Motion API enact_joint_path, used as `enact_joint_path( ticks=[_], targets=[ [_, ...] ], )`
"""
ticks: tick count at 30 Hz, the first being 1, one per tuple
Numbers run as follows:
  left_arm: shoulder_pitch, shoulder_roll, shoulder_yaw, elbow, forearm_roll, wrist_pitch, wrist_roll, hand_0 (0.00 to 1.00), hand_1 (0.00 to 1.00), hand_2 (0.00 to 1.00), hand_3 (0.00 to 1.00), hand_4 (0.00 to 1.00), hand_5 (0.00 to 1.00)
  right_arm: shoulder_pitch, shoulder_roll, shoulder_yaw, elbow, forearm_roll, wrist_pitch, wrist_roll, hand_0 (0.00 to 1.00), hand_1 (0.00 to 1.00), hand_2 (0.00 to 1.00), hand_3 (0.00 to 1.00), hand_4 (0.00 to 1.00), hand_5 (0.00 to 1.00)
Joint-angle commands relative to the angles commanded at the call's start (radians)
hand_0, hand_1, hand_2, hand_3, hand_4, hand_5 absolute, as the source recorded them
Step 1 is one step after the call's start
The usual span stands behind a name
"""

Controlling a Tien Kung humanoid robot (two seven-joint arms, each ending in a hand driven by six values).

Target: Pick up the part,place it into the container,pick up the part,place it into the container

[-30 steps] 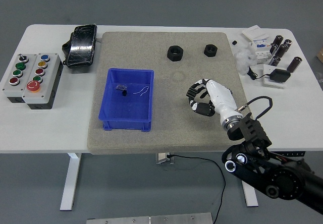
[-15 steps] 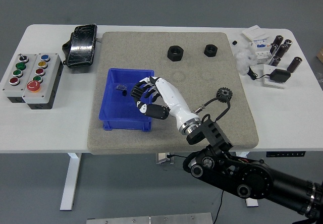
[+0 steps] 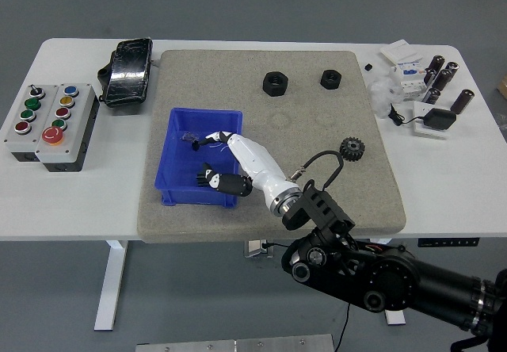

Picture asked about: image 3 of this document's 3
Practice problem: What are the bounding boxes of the white circuit breaker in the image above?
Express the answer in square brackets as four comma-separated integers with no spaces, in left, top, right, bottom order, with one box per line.
[390,59,431,101]

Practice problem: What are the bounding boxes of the black adapter cord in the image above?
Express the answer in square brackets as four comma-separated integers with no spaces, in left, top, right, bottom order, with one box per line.
[386,103,427,127]

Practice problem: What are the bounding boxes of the grey box with selector switch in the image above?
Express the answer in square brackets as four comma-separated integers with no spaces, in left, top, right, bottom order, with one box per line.
[2,83,60,164]

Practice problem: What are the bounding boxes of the grey-brown foam mat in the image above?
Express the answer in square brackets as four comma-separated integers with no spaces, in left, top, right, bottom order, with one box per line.
[136,49,408,245]

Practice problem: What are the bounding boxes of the white square plate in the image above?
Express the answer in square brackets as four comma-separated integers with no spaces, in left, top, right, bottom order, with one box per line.
[411,101,456,141]

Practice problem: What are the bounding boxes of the white table leg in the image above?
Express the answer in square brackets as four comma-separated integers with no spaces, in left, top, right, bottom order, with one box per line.
[384,310,407,326]
[93,239,130,332]

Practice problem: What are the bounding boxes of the black gear wheel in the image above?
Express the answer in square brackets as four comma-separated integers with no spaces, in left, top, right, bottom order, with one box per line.
[339,136,366,163]

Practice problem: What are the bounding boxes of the white switch plate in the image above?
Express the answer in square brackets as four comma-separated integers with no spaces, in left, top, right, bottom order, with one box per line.
[379,39,421,64]

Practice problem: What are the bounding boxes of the black power adapter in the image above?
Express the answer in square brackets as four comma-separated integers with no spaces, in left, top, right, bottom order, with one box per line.
[423,108,458,132]

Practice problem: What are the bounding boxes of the blue plastic bin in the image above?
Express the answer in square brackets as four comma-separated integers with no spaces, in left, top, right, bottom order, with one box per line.
[154,106,244,209]

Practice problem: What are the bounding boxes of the black power cable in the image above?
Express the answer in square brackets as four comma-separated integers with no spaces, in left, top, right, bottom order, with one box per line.
[264,242,352,352]

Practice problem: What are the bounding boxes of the black table control panel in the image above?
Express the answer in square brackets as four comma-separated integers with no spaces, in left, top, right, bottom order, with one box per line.
[417,237,480,248]

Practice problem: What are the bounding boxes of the small black hex nut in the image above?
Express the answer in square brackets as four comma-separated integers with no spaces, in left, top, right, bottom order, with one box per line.
[319,69,344,90]

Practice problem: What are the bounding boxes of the large black hex nut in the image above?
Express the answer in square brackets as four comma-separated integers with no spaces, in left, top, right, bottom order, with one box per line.
[261,71,289,98]

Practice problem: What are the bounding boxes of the crumpled clear plastic bag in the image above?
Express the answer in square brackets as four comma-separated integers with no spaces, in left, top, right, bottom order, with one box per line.
[366,72,405,119]

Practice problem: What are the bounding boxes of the grey box with emergency stop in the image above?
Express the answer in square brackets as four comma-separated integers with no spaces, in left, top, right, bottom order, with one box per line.
[34,82,101,173]

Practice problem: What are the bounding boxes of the black wrapped device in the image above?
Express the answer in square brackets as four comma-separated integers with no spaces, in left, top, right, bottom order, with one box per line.
[97,36,154,109]

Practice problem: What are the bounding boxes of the silver power socket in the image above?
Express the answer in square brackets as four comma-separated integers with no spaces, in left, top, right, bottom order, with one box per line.
[243,239,275,258]

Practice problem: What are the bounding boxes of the grey metal plate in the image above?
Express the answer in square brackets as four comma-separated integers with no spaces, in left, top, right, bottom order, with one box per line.
[135,333,336,352]

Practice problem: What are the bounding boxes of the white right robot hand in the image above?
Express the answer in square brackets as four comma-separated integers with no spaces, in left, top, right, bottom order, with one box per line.
[193,130,301,210]

